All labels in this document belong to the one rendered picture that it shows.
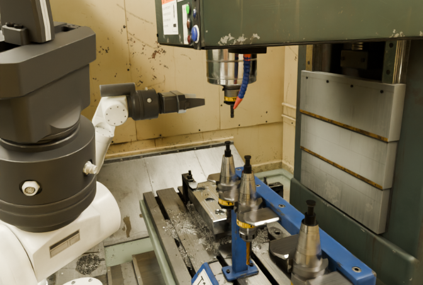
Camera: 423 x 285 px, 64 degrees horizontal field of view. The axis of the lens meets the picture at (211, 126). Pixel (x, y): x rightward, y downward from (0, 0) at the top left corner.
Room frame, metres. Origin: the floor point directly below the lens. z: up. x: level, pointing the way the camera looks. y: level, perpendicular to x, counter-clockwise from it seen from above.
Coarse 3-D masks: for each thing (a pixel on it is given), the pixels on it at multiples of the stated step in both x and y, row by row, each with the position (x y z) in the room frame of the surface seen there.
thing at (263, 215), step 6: (258, 210) 0.65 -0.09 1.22; (264, 210) 0.65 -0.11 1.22; (270, 210) 0.65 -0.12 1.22; (246, 216) 0.63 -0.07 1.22; (252, 216) 0.63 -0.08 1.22; (258, 216) 0.63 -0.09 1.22; (264, 216) 0.62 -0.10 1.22; (270, 216) 0.62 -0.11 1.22; (276, 216) 0.62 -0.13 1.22; (246, 222) 0.61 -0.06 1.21; (252, 222) 0.61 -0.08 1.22; (258, 222) 0.60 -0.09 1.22; (264, 222) 0.61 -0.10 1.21; (270, 222) 0.61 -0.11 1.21
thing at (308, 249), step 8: (304, 224) 0.47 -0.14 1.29; (304, 232) 0.47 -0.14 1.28; (312, 232) 0.46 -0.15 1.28; (304, 240) 0.46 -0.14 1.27; (312, 240) 0.46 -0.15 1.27; (296, 248) 0.47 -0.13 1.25; (304, 248) 0.46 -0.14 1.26; (312, 248) 0.46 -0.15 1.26; (320, 248) 0.47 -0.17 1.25; (296, 256) 0.47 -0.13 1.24; (304, 256) 0.46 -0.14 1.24; (312, 256) 0.46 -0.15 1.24; (320, 256) 0.46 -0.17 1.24; (304, 264) 0.46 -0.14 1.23; (312, 264) 0.45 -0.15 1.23; (320, 264) 0.46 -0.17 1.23
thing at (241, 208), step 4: (236, 196) 0.70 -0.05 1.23; (236, 200) 0.68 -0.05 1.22; (260, 200) 0.68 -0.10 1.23; (236, 204) 0.68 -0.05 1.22; (240, 204) 0.66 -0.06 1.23; (244, 204) 0.66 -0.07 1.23; (252, 204) 0.66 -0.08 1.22; (256, 204) 0.66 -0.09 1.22; (260, 204) 0.66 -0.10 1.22; (236, 208) 0.68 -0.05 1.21; (240, 208) 0.66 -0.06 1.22; (244, 208) 0.65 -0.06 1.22; (248, 208) 0.65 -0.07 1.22; (252, 208) 0.65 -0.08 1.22; (256, 208) 0.65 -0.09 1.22; (260, 208) 0.67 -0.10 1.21; (240, 212) 0.66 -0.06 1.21; (244, 212) 0.66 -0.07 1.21
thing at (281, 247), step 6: (276, 240) 0.54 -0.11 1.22; (282, 240) 0.54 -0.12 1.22; (288, 240) 0.54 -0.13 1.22; (294, 240) 0.54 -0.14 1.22; (270, 246) 0.53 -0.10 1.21; (276, 246) 0.52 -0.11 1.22; (282, 246) 0.52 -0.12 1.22; (288, 246) 0.52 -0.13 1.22; (294, 246) 0.52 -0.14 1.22; (276, 252) 0.51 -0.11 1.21; (282, 252) 0.51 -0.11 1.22; (288, 252) 0.51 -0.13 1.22; (282, 258) 0.50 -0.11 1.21
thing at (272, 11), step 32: (160, 0) 1.05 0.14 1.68; (224, 0) 0.72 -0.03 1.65; (256, 0) 0.75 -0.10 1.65; (288, 0) 0.78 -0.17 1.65; (320, 0) 0.80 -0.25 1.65; (352, 0) 0.83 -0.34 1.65; (384, 0) 0.87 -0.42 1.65; (416, 0) 0.90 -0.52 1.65; (160, 32) 1.08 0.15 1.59; (224, 32) 0.72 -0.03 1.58; (256, 32) 0.75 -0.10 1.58; (288, 32) 0.78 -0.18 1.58; (320, 32) 0.81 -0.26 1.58; (352, 32) 0.84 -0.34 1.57; (384, 32) 0.87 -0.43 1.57; (416, 32) 0.91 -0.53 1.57
